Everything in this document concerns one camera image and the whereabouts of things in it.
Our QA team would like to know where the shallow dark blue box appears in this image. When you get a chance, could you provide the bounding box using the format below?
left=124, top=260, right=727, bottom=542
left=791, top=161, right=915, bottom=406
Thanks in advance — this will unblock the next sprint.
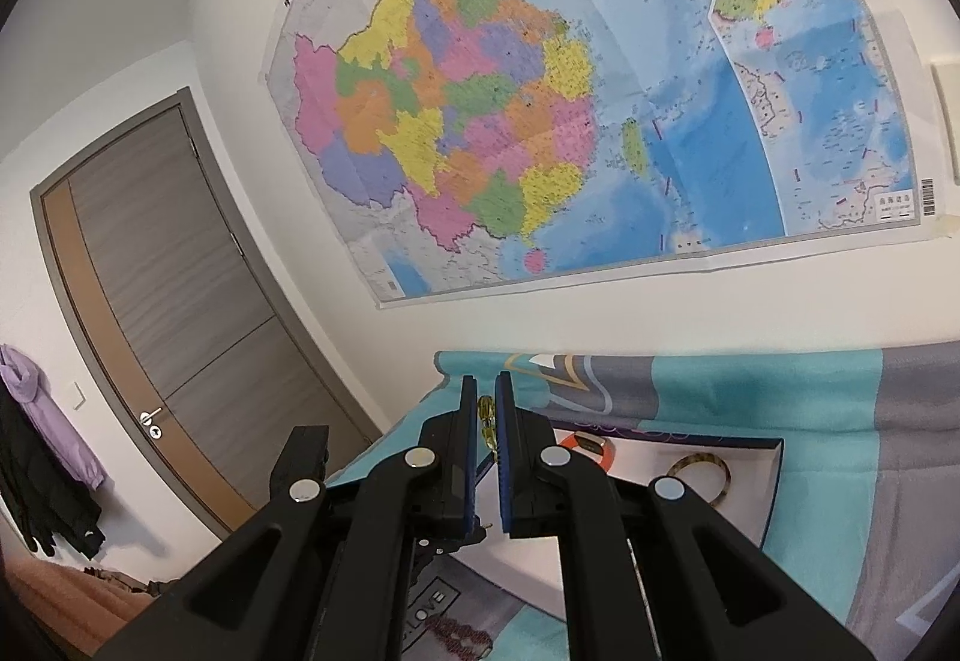
left=450, top=424, right=786, bottom=624

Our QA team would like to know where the purple jacket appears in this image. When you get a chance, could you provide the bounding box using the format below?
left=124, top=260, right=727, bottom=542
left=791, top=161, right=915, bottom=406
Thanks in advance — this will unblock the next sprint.
left=0, top=343, right=107, bottom=491

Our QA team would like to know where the brown cloth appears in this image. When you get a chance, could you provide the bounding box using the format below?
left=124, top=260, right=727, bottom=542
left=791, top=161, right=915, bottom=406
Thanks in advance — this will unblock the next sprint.
left=0, top=552, right=151, bottom=661

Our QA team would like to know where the black jacket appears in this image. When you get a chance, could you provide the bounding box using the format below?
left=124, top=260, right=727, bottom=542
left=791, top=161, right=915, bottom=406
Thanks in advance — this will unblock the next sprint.
left=0, top=379, right=106, bottom=557

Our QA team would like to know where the orange wristband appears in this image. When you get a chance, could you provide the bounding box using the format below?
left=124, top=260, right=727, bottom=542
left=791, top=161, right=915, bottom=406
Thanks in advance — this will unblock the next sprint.
left=559, top=430, right=617, bottom=476

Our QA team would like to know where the yellow glass bead bracelet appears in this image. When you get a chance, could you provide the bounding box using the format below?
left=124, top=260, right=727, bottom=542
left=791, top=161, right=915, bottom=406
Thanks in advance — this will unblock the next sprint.
left=478, top=395, right=497, bottom=467

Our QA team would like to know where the dark cloth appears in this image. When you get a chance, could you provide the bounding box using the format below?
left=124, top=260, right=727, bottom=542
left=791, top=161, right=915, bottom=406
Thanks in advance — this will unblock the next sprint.
left=79, top=565, right=181, bottom=602

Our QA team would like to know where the purple beaded bracelet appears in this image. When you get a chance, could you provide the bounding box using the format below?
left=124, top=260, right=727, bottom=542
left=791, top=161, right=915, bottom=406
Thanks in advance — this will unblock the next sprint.
left=424, top=616, right=496, bottom=661

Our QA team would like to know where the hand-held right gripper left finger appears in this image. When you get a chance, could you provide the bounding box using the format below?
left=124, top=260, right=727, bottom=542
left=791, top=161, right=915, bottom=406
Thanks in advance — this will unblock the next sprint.
left=97, top=376, right=479, bottom=661

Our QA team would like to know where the grey wooden door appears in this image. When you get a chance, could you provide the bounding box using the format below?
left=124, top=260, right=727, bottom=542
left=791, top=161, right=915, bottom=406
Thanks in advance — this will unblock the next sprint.
left=30, top=86, right=383, bottom=542

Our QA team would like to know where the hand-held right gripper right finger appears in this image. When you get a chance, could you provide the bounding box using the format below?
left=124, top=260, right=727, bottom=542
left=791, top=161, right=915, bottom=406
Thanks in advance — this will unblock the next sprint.
left=497, top=372, right=875, bottom=661

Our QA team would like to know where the white wall socket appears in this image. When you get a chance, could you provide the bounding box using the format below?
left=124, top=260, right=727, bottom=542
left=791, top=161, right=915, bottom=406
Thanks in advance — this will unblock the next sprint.
left=930, top=61, right=960, bottom=186

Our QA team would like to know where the teal and grey printed blanket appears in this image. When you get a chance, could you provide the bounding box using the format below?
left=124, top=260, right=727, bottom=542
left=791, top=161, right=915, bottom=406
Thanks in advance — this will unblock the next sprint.
left=322, top=349, right=960, bottom=661

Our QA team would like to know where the colourful wall map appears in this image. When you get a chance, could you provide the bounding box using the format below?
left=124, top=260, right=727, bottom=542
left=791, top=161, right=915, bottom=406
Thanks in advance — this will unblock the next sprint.
left=262, top=0, right=946, bottom=311

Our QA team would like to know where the amber speckled bangle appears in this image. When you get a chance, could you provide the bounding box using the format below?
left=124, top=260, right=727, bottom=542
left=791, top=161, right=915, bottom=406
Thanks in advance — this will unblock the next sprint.
left=664, top=453, right=732, bottom=508

